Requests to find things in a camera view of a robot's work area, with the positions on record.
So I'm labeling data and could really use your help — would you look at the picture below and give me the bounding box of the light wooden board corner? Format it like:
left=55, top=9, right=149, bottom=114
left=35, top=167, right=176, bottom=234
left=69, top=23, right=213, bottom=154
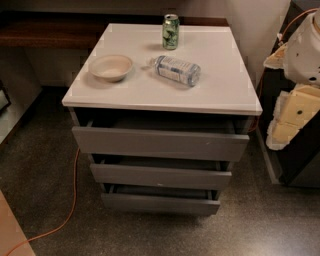
left=0, top=191, right=35, bottom=256

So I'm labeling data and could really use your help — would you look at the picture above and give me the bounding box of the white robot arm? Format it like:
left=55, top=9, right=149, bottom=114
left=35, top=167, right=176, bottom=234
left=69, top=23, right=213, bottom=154
left=263, top=8, right=320, bottom=150

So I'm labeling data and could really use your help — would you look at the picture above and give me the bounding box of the green soda can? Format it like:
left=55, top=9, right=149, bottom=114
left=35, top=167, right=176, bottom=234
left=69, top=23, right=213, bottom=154
left=162, top=14, right=180, bottom=50

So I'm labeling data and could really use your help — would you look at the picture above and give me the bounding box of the white paper bowl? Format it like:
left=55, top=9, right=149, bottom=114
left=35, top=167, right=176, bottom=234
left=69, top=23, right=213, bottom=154
left=88, top=55, right=133, bottom=82

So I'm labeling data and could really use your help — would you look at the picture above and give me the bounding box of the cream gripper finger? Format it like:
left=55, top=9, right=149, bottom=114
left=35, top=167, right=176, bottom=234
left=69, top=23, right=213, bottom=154
left=263, top=43, right=287, bottom=69
left=266, top=84, right=320, bottom=150

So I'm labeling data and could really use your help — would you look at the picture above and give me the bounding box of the dark cabinet at right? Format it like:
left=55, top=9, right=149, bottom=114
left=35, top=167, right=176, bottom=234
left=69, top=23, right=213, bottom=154
left=259, top=0, right=320, bottom=188

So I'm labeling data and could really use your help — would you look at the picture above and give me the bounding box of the clear plastic water bottle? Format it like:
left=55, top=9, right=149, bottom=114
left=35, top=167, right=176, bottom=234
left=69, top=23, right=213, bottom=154
left=148, top=55, right=201, bottom=87

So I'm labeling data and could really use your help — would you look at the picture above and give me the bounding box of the orange floor cable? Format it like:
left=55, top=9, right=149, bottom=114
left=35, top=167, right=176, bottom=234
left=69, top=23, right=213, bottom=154
left=4, top=147, right=81, bottom=256

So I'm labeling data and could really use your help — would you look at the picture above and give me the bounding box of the grey top drawer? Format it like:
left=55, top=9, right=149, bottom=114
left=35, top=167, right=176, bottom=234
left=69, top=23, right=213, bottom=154
left=72, top=126, right=249, bottom=162

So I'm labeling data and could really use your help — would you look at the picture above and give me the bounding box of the white-topped grey drawer cabinet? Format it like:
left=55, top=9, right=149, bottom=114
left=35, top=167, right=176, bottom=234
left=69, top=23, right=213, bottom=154
left=61, top=22, right=263, bottom=217

